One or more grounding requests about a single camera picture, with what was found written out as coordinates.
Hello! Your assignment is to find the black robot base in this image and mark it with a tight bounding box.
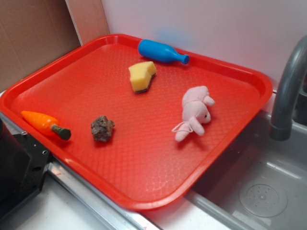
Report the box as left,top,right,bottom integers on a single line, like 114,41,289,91
0,121,50,217

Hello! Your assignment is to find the pink plush bunny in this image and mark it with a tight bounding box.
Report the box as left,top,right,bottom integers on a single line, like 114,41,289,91
172,86,215,142

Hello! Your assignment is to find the red plastic tray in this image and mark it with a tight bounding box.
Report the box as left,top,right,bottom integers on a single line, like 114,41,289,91
0,34,272,211

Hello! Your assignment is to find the yellow sponge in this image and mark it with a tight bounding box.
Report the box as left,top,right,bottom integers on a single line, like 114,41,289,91
128,61,157,93

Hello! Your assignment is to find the brown rock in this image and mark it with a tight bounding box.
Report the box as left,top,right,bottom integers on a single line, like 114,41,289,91
91,115,115,142

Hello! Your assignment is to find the blue toy bottle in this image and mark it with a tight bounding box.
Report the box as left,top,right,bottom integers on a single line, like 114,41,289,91
138,39,190,65

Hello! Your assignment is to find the orange toy carrot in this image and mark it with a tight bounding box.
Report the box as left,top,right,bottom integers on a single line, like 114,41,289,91
21,111,71,141

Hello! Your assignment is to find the grey faucet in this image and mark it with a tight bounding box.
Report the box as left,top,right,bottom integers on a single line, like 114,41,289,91
269,36,307,141

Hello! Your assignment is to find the grey plastic sink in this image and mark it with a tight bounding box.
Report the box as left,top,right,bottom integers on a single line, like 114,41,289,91
186,112,307,230

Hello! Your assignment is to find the brown cardboard panel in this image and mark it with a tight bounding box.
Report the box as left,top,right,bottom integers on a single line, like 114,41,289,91
0,0,109,91

